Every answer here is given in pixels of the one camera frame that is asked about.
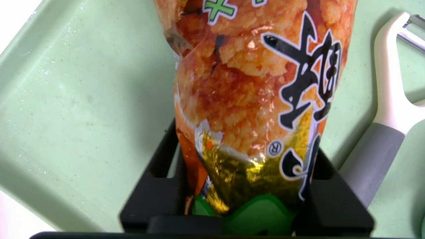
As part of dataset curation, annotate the white peeler grey handle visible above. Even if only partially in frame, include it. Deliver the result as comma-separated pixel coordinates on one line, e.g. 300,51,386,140
339,12,425,208

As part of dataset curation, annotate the orange snack bag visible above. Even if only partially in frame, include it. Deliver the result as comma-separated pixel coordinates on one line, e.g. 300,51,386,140
153,0,358,236

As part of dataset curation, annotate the light green plastic tray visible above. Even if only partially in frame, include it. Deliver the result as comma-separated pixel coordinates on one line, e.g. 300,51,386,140
0,0,425,238

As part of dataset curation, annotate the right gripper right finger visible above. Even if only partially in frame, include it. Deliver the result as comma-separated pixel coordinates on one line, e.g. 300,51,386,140
292,149,375,236

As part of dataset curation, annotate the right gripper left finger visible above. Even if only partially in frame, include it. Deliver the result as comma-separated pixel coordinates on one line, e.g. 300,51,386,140
120,119,227,233

